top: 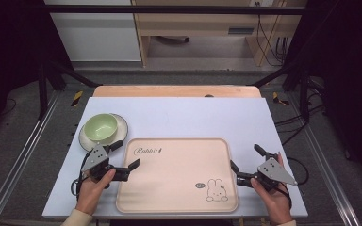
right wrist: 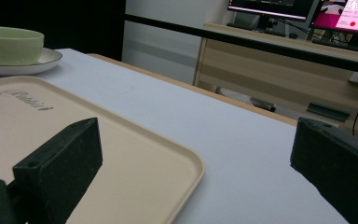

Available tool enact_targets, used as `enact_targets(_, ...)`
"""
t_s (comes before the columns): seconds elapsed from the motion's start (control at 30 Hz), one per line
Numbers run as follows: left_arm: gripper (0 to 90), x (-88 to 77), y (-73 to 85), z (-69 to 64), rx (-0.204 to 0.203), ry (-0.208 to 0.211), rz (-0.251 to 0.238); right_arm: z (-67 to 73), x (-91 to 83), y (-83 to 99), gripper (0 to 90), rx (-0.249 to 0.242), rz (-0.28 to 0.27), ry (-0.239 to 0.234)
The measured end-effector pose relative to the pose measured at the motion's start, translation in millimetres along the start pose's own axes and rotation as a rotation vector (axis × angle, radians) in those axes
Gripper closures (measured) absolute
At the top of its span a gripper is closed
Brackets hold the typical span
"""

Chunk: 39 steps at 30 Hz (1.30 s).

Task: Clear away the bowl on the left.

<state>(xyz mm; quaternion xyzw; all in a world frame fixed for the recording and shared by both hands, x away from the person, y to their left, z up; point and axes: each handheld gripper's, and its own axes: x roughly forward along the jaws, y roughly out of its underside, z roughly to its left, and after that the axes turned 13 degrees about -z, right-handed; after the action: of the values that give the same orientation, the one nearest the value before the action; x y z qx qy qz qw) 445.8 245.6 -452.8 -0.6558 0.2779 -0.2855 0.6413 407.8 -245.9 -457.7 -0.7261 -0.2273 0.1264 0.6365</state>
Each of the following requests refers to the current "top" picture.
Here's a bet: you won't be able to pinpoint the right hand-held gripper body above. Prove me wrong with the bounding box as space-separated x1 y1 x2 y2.
237 157 299 192

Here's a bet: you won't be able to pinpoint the aluminium floor rail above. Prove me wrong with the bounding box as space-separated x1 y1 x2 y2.
286 92 362 226
0 89 61 226

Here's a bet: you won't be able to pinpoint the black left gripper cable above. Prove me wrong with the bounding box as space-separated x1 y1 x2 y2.
70 152 92 198

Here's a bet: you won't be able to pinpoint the black hanging cables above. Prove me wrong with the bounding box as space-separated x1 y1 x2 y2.
255 1 289 68

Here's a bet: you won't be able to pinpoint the white cabinet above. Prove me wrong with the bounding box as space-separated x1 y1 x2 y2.
43 0 142 62

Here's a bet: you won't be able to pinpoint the white plate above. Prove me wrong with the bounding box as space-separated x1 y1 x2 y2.
78 113 129 153

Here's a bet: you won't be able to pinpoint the person's left hand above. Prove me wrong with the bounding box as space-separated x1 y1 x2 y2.
74 168 117 217

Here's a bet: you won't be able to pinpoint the black horizontal frame bar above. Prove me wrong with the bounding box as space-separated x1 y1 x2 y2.
42 4 306 16

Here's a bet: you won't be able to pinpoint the wooden table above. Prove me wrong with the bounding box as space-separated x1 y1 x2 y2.
92 85 262 99

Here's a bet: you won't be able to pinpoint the light wooden desk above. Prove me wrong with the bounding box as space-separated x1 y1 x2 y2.
131 0 308 68

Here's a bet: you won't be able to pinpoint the black curtain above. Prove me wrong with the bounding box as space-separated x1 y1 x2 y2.
0 0 74 142
287 0 362 189

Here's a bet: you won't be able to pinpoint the person's right hand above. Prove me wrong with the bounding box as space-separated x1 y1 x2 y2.
250 153 294 226

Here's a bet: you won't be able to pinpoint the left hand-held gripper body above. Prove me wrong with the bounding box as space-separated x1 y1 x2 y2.
81 144 130 183

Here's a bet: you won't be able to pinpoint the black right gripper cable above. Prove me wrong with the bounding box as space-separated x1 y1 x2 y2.
282 155 310 197

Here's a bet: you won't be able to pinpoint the beige tray with rabbit drawing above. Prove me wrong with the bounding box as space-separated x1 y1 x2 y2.
115 137 239 215

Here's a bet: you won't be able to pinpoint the yellow black tape marker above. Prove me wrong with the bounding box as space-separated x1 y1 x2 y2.
71 90 84 107
271 91 290 106

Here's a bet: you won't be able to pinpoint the black frame stand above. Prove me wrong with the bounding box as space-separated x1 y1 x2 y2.
37 59 104 121
250 60 311 124

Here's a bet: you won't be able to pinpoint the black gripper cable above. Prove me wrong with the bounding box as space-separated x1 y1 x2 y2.
70 152 92 198
282 155 310 197

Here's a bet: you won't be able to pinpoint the green bowl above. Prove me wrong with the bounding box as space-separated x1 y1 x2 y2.
83 113 119 142

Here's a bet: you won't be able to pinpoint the black floor cables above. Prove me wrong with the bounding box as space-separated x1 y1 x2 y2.
274 78 326 147

